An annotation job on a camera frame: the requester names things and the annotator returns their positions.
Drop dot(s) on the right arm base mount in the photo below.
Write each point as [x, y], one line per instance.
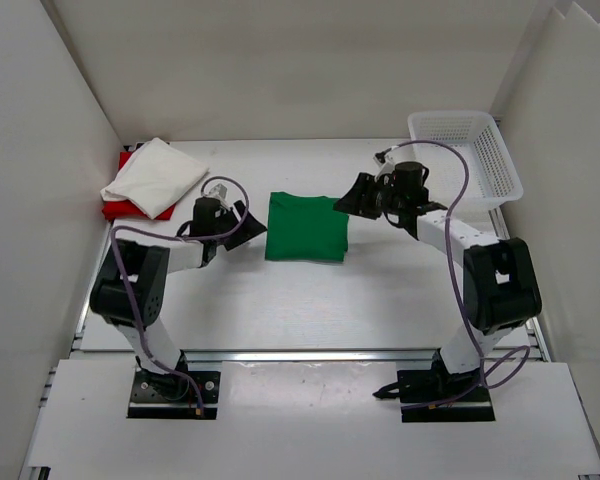
[437, 396]

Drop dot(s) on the green garment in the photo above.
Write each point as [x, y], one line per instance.
[305, 229]

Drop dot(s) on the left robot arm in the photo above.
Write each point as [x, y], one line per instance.
[129, 289]

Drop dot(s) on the aluminium rail front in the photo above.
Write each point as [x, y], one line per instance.
[310, 356]

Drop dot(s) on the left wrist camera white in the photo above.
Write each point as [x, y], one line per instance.
[218, 192]

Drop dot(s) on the white t-shirt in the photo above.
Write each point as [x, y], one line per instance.
[154, 177]

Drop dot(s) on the red t-shirt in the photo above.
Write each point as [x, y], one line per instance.
[113, 210]

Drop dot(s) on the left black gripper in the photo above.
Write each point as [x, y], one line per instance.
[250, 229]

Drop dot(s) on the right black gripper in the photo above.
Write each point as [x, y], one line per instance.
[360, 201]

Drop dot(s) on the white plastic basket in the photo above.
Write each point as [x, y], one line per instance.
[493, 179]

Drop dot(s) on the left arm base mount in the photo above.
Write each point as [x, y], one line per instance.
[156, 396]

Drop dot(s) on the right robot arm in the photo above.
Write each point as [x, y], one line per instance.
[493, 279]

